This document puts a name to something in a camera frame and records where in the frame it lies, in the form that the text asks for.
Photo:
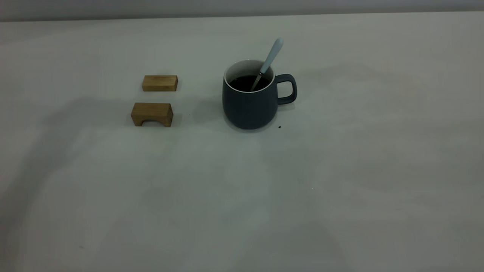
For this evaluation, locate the dark grey ceramic mug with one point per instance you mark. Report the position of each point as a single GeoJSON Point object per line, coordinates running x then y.
{"type": "Point", "coordinates": [249, 111]}

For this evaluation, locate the arched wooden block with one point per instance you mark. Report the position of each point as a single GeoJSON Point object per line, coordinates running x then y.
{"type": "Point", "coordinates": [151, 110]}

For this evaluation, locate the flat wooden block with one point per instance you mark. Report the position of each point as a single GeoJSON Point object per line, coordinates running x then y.
{"type": "Point", "coordinates": [160, 83]}

